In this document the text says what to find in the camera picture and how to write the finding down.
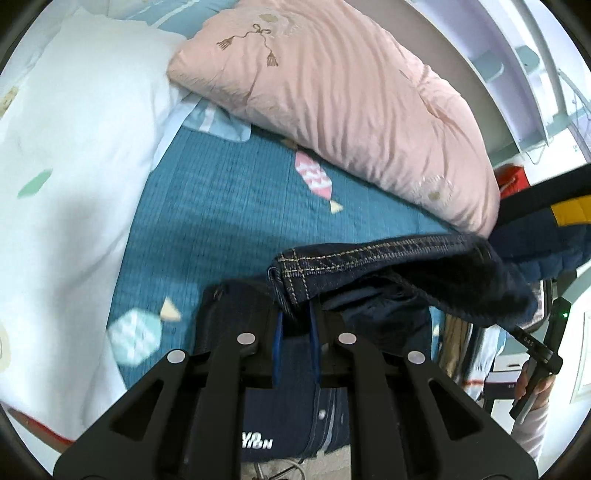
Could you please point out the red bag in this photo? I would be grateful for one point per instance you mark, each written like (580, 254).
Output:
(510, 177)

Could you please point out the teal quilted bedspread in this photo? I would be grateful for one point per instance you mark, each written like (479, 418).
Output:
(221, 221)

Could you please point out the light blue cloth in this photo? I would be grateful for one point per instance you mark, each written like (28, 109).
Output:
(217, 122)

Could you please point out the stack of folded clothes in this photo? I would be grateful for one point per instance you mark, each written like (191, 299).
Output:
(457, 341)

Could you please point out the navy and yellow puffer jacket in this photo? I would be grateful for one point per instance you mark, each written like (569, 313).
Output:
(531, 235)

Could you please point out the white blanket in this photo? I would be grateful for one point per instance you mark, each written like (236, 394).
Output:
(83, 115)

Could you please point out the dark blue jeans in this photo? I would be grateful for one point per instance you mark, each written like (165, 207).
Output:
(406, 258)

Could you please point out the person's right hand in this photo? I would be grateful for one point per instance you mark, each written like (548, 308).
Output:
(521, 385)

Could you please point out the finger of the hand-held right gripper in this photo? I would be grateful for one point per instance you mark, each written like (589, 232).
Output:
(524, 334)

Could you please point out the person's right forearm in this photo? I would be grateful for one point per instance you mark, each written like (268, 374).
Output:
(531, 434)

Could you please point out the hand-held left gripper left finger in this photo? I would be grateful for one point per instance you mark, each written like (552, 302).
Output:
(277, 350)

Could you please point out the pink pillow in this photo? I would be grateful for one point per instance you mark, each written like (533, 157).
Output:
(346, 101)

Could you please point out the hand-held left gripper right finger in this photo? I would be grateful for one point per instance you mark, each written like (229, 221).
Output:
(315, 346)

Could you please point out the striped light blue pillow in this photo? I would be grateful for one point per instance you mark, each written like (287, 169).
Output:
(152, 11)

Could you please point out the purple and white shelf unit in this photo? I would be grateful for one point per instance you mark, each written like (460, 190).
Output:
(503, 69)

